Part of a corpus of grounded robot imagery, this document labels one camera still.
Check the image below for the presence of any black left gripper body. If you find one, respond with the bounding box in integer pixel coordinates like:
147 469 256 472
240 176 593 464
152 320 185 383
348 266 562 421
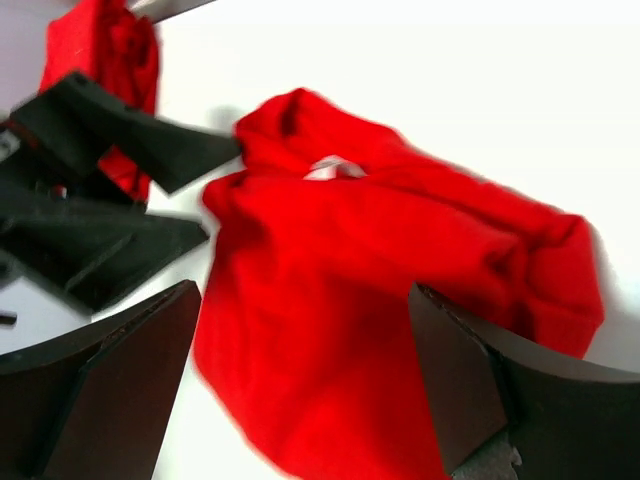
1 119 68 199

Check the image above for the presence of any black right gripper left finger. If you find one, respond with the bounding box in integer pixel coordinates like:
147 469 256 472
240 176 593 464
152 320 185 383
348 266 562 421
1 280 201 480

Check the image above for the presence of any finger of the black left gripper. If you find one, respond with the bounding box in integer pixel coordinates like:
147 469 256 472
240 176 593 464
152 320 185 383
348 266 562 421
1 184 209 313
9 71 241 194

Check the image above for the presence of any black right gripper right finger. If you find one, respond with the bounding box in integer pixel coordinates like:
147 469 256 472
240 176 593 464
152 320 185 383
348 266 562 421
408 285 639 479

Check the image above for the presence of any folded red t shirt stack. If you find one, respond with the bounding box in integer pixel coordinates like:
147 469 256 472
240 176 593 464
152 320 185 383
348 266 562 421
38 0 162 201

